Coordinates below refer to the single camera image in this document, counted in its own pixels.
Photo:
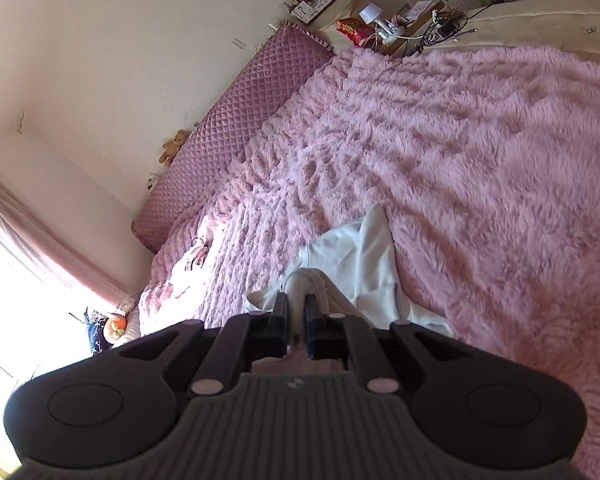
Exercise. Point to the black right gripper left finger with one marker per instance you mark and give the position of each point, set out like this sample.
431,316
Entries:
244,339

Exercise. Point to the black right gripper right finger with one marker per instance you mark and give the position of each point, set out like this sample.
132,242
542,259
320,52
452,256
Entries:
350,340

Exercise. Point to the white printed sweatshirt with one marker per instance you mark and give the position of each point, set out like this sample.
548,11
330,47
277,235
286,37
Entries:
351,269

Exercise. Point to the small pink doll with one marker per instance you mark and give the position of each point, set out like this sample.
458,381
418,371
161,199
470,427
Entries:
197,254

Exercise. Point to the orange plush toy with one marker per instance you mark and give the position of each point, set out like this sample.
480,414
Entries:
114,328

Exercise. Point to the brown teddy bear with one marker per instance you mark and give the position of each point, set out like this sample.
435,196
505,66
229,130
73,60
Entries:
171,148

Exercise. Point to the pink curtain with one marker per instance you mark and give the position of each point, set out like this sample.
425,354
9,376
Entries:
43,247

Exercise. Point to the pink fluffy blanket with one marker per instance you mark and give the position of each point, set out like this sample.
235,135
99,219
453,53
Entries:
487,165

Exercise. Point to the purple quilted headboard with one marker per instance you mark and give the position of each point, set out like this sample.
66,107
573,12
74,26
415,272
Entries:
286,61

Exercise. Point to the red snack bag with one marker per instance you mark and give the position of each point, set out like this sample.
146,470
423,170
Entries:
355,30

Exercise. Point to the wooden bedside table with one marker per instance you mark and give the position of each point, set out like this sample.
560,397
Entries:
436,24

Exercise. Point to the white table lamp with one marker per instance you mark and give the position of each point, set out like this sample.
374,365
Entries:
385,30

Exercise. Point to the desk calendar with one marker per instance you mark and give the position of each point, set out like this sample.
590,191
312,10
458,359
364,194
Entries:
304,12

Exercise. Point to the beige bedside shelf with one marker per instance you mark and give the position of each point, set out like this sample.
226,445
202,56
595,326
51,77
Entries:
327,13

